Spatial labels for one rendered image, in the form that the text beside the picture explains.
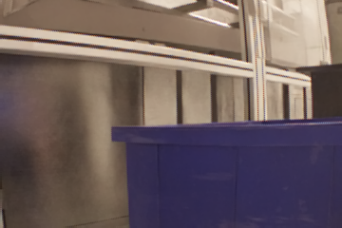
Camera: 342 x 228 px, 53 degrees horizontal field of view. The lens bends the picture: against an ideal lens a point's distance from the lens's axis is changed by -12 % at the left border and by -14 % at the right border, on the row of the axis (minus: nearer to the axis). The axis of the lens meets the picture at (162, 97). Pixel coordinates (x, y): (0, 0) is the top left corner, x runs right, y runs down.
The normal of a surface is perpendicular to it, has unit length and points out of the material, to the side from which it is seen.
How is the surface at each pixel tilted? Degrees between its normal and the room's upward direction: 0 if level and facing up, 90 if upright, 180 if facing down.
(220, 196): 90
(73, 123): 90
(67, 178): 90
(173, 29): 90
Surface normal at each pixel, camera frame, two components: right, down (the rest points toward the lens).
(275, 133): -0.69, -0.03
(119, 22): 0.72, -0.05
